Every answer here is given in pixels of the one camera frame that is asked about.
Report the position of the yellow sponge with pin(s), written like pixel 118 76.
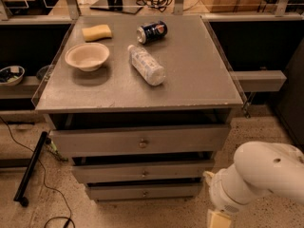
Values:
pixel 96 33

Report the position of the bowl with dark items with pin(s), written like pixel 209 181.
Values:
pixel 11 75

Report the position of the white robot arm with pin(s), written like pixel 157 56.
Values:
pixel 260 169

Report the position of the grey drawer cabinet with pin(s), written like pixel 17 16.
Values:
pixel 197 90

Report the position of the white paper bowl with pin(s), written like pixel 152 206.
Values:
pixel 87 56

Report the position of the black monitor stand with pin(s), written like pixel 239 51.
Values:
pixel 122 6

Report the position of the black bar on floor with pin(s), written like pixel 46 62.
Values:
pixel 20 193

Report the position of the grey drawer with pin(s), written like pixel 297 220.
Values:
pixel 140 140
pixel 141 192
pixel 143 171

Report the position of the clear plastic water bottle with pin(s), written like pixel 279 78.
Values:
pixel 147 66

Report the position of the blue pepsi can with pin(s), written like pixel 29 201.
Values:
pixel 151 32

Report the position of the grey metal side beam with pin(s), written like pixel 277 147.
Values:
pixel 260 81

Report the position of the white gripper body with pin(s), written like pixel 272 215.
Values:
pixel 220 196

